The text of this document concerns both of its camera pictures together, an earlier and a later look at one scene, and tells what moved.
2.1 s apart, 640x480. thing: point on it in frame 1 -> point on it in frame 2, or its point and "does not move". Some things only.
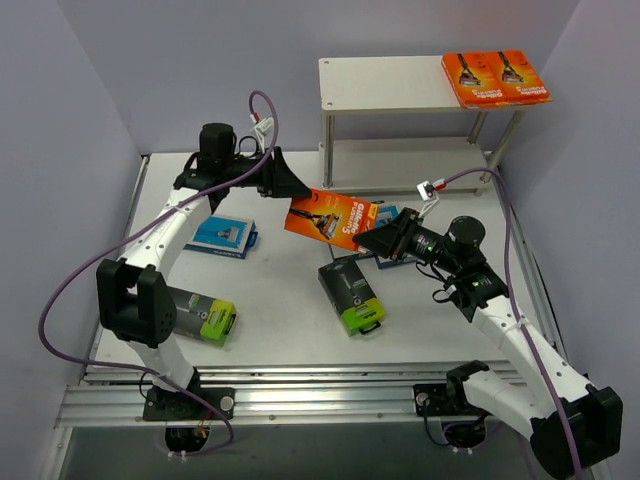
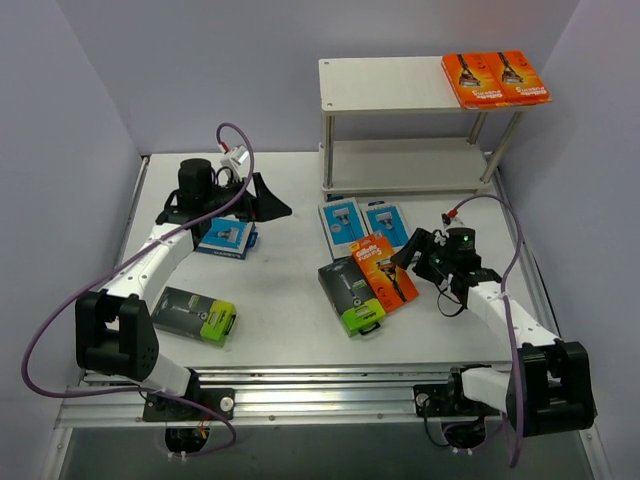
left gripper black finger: x=286 y=181 -> x=265 y=205
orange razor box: x=331 y=218 -> x=373 y=254
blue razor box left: x=226 y=236 does not move
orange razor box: x=517 y=80 does not move
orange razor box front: x=474 y=80 does not move
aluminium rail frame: x=329 y=393 does not move
